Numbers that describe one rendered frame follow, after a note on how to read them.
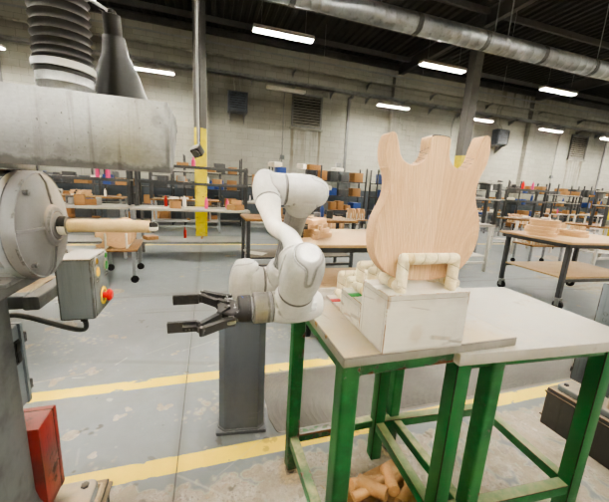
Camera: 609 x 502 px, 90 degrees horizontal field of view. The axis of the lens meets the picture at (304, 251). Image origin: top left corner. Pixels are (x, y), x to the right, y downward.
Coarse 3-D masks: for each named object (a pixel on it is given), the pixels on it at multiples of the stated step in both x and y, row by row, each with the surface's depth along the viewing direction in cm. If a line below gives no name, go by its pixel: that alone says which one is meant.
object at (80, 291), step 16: (64, 256) 97; (80, 256) 98; (96, 256) 100; (64, 272) 94; (80, 272) 95; (96, 272) 98; (64, 288) 95; (80, 288) 96; (96, 288) 99; (64, 304) 95; (80, 304) 97; (96, 304) 99; (32, 320) 93; (48, 320) 96; (64, 320) 96
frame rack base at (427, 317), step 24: (408, 288) 89; (432, 288) 90; (384, 312) 84; (408, 312) 85; (432, 312) 87; (456, 312) 89; (384, 336) 84; (408, 336) 86; (432, 336) 89; (456, 336) 91
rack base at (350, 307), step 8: (344, 288) 112; (352, 288) 112; (344, 296) 110; (360, 296) 104; (344, 304) 110; (352, 304) 103; (360, 304) 98; (344, 312) 110; (352, 312) 103; (360, 312) 98; (352, 320) 103
